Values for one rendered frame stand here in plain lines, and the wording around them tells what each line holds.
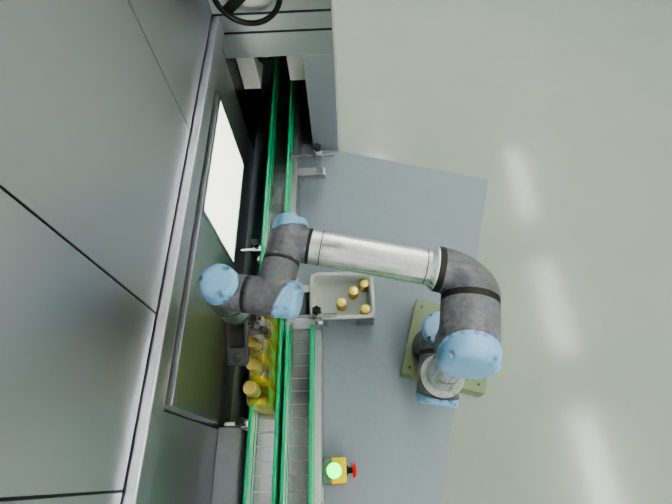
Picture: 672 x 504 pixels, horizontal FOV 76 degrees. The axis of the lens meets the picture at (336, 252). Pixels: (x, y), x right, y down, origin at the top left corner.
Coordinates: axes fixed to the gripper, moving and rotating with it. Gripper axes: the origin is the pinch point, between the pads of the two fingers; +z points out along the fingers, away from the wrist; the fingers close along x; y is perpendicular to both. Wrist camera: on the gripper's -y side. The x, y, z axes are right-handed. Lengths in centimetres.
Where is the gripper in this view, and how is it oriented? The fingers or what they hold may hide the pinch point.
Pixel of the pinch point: (253, 342)
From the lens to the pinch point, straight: 114.8
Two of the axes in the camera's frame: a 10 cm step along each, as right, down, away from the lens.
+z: 0.4, 4.6, 8.9
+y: -0.3, -8.9, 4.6
